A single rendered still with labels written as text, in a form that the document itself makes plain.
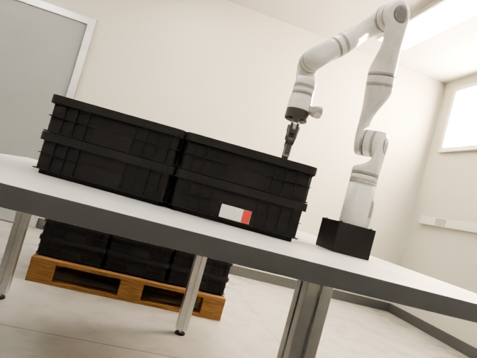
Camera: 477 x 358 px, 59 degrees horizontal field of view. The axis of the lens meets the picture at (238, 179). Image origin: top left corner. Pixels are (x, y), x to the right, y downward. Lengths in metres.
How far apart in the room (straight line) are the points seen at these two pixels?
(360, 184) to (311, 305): 0.63
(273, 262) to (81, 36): 4.02
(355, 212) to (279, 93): 3.38
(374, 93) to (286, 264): 0.82
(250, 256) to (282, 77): 4.05
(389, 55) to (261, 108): 3.23
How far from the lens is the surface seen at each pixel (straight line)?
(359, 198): 1.46
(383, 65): 1.51
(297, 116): 1.35
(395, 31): 1.53
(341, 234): 1.42
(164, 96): 4.50
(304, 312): 0.93
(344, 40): 1.46
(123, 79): 4.53
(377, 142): 1.48
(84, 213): 0.79
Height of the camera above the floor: 0.78
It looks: 3 degrees up
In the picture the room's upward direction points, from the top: 15 degrees clockwise
